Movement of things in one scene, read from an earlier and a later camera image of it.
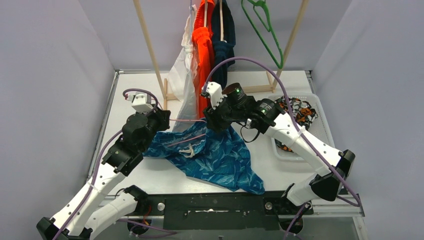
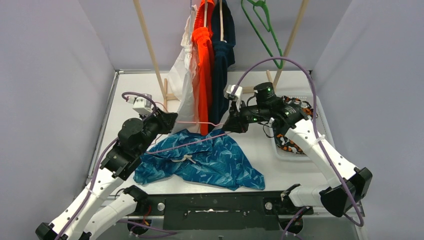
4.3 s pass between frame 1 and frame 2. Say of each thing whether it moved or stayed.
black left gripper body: stayed
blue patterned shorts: moved
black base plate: stayed
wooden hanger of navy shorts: stayed
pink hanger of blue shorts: moved
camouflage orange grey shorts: stayed
